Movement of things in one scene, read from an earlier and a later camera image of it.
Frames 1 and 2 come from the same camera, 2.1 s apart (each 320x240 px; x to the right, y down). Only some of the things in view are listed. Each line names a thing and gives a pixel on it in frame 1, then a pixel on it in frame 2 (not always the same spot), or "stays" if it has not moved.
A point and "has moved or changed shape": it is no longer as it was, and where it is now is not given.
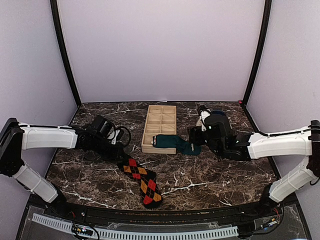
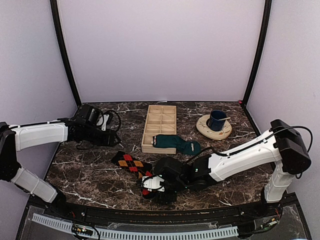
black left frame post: [57, 22] stays
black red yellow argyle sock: [150, 191] has moved or changed shape
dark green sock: [166, 141] stays
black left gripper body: [106, 152] to [90, 135]
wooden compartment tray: [161, 120] stays
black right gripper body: [195, 134] to [164, 199]
